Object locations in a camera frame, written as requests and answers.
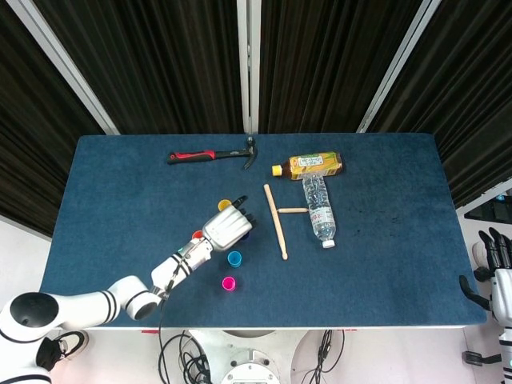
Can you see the orange plastic cup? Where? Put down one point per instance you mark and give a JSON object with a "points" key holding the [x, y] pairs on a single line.
{"points": [[196, 234]]}

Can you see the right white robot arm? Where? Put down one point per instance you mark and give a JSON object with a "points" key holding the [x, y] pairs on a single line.
{"points": [[506, 352]]}

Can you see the dark blue plastic cup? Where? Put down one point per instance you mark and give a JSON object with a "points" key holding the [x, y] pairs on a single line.
{"points": [[245, 238]]}

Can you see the light blue plastic cup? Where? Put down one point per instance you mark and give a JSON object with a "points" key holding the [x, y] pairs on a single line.
{"points": [[234, 258]]}

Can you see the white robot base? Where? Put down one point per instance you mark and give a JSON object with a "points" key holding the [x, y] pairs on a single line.
{"points": [[248, 356]]}

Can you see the blue felt table mat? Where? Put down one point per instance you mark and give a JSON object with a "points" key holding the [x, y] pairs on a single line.
{"points": [[140, 192]]}

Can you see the red black claw hammer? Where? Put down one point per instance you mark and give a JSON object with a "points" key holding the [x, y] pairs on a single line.
{"points": [[192, 156]]}

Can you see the white metal frame post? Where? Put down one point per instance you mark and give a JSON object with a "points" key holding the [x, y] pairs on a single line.
{"points": [[400, 68], [249, 60], [68, 68]]}

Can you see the red tape mark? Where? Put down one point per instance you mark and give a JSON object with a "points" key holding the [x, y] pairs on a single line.
{"points": [[150, 331]]}

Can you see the clear plastic water bottle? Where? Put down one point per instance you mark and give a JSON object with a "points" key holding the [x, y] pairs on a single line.
{"points": [[320, 208]]}

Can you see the pink plastic cup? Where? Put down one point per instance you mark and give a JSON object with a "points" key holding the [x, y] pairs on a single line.
{"points": [[229, 284]]}

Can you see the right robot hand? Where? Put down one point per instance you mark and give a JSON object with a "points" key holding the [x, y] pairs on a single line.
{"points": [[502, 288]]}

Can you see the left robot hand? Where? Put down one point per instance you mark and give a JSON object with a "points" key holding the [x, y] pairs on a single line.
{"points": [[226, 230]]}

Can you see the black white sneaker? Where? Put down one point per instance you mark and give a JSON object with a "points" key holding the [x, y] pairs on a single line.
{"points": [[78, 340]]}

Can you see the tea bottle yellow label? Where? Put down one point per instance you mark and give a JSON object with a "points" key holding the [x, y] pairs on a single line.
{"points": [[312, 165]]}

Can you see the black device blue light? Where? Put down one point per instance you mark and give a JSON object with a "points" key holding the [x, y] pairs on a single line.
{"points": [[494, 208]]}

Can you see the yellow plastic cup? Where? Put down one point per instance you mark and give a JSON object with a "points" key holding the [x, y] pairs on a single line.
{"points": [[223, 205]]}

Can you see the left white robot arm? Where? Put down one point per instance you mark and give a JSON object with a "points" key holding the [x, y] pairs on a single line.
{"points": [[80, 308]]}

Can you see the short wooden stick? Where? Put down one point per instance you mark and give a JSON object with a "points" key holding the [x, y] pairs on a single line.
{"points": [[294, 210]]}

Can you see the dark pleated curtain panel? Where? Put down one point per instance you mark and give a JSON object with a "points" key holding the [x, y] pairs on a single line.
{"points": [[160, 64], [28, 140], [472, 100], [328, 64]]}

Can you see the long wooden drumstick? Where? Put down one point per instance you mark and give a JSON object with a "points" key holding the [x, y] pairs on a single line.
{"points": [[276, 220]]}

